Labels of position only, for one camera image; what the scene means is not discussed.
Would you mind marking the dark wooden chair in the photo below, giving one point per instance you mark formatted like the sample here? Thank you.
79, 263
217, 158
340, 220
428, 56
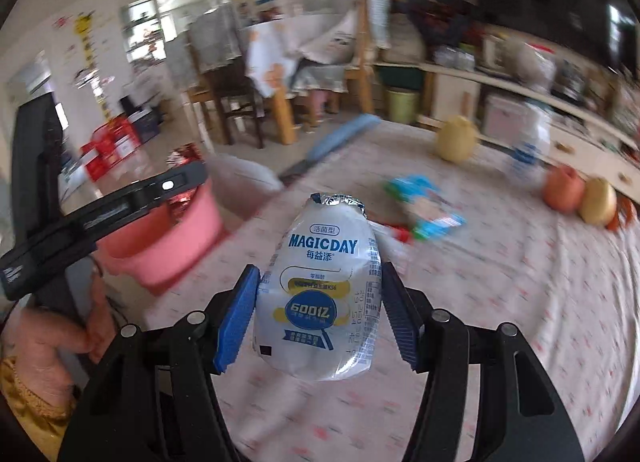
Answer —
227, 91

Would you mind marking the green waste bin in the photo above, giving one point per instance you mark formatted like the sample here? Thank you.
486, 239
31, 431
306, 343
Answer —
401, 106

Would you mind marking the white mesh food cover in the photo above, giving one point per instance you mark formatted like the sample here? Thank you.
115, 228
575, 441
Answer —
315, 11

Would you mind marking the small white yogurt bottle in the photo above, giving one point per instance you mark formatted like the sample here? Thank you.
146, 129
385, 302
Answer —
320, 292

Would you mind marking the red snack packet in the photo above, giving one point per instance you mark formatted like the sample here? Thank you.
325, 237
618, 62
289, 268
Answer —
182, 207

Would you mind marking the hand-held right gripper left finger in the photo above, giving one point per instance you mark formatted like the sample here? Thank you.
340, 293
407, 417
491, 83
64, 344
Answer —
239, 324

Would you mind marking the red apple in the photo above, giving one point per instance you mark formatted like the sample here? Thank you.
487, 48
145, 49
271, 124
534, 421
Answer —
562, 189

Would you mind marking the white sack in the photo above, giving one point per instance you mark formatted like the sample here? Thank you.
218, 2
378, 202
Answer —
405, 41

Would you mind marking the large yellow pear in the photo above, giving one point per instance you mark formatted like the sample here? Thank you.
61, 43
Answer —
457, 139

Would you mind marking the dining table with printed cloth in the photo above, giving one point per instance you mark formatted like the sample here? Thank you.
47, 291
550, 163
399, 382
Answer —
270, 71

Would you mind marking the tall white drink bottle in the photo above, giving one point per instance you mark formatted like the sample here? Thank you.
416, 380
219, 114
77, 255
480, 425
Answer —
527, 141

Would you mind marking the person's left hand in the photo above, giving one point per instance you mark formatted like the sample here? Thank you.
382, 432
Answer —
45, 342

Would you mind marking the light wooden chair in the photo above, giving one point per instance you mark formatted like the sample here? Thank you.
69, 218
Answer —
362, 76

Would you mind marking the person's left forearm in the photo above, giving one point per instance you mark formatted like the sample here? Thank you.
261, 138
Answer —
25, 402

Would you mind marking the small red candy wrapper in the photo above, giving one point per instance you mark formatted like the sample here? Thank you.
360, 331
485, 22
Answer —
400, 234

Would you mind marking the blue green snack wrapper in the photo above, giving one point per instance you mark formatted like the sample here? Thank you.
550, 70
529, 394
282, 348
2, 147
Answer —
425, 207

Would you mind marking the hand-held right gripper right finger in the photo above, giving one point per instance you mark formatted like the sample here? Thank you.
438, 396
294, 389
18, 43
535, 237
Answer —
401, 324

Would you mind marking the dark wrapped flower bouquet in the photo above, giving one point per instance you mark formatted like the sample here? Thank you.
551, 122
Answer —
440, 16

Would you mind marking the clear plastic bag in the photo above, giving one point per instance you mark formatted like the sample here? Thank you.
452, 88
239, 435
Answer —
532, 66

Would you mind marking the pink plastic bucket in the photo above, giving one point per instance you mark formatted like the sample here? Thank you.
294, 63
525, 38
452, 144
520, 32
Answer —
160, 252

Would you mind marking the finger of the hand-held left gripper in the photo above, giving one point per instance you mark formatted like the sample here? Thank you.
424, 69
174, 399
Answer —
150, 192

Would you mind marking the red cardboard box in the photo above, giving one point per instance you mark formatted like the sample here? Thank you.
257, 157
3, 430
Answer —
110, 146

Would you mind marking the white floral tablecloth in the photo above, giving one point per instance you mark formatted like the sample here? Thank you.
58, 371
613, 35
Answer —
500, 292

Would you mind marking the pink storage box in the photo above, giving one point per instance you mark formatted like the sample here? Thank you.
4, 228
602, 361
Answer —
502, 116

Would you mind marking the white television cabinet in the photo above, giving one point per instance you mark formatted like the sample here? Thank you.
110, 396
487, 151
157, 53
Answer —
450, 96

